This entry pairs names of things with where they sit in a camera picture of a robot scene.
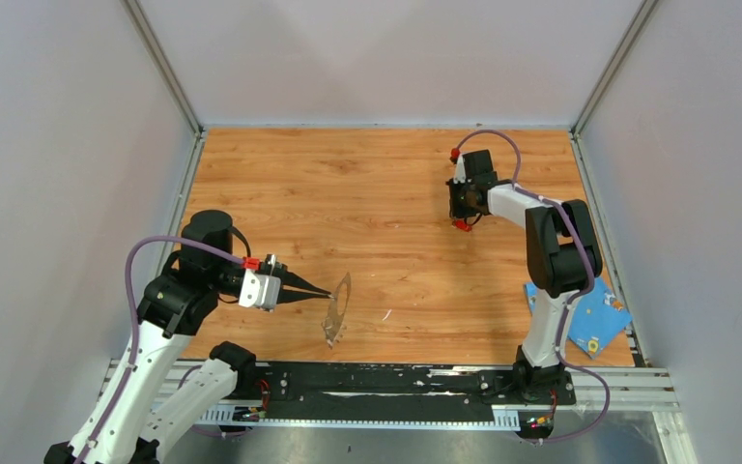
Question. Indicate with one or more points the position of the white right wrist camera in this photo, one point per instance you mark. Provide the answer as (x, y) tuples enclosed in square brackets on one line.
[(460, 174)]

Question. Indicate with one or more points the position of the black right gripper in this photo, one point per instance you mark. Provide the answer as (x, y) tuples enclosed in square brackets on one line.
[(456, 210)]

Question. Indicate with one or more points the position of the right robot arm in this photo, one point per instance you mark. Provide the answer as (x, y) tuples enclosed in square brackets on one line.
[(561, 252)]

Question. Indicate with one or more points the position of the blue cloth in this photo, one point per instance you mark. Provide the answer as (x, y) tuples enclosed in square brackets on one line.
[(594, 320)]

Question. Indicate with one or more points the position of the red-headed key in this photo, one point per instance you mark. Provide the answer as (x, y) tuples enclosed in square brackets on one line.
[(462, 225)]

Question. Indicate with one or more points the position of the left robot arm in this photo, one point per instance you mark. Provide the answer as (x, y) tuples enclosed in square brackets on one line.
[(126, 426)]

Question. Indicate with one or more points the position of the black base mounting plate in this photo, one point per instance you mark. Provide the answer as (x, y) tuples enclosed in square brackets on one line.
[(393, 393)]

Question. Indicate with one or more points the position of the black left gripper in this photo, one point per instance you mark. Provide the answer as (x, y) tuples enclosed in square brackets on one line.
[(272, 267)]

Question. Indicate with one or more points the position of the metal key organizer plate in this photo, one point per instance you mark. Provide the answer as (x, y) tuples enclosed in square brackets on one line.
[(333, 324)]

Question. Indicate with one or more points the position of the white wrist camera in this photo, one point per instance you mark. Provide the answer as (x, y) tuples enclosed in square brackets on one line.
[(460, 174), (259, 291)]

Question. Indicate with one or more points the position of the aluminium rail base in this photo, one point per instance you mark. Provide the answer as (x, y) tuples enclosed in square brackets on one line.
[(601, 390)]

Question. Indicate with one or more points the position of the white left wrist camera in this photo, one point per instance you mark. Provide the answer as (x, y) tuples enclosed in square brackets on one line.
[(259, 291)]

